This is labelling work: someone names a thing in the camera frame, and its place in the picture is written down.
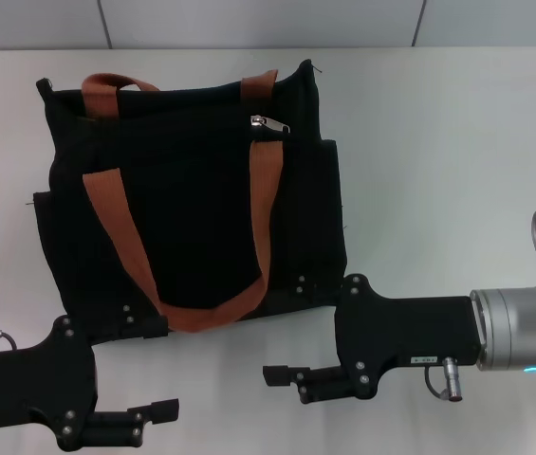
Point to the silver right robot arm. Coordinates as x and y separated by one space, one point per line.
514 327

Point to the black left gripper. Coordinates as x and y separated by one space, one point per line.
35 384

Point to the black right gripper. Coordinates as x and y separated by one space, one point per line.
410 332

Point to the silver zipper pull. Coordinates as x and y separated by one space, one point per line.
272 124

